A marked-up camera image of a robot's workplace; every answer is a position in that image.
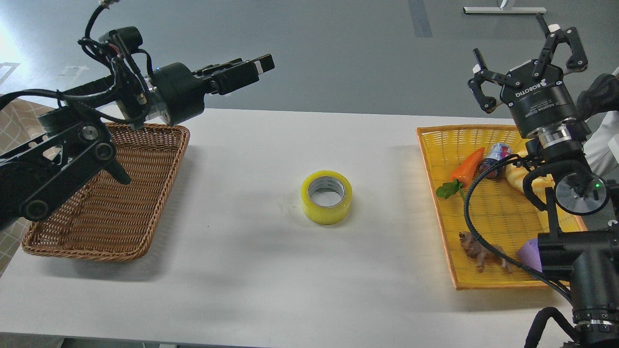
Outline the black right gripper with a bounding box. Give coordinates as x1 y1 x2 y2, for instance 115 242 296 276
467 13 589 139

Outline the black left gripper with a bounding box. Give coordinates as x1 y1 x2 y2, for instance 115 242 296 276
153 54 276 126

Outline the yellow tape roll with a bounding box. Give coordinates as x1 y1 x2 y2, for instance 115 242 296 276
300 170 353 225

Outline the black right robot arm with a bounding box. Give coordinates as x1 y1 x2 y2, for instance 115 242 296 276
464 13 618 348

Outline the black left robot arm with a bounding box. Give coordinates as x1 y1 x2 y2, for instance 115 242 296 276
0 0 275 229

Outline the seated person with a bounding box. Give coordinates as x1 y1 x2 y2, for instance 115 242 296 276
577 68 618 177

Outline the white stand base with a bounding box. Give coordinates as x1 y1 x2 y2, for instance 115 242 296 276
462 0 547 14

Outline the small drink can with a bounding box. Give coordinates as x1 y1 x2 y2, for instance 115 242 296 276
478 143 512 180

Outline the toy bread croissant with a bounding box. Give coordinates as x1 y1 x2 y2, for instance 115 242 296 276
505 164 556 197

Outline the orange toy carrot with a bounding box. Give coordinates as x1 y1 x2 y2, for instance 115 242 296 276
435 147 486 200

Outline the purple foam block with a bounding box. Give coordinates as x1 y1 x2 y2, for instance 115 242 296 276
516 238 543 273

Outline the brown toy animal figure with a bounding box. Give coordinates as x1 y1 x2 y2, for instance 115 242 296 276
458 232 514 275

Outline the brown wicker basket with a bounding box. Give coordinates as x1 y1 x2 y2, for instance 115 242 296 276
21 123 191 262

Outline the beige checkered cloth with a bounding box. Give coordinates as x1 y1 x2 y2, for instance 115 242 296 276
0 99 53 275

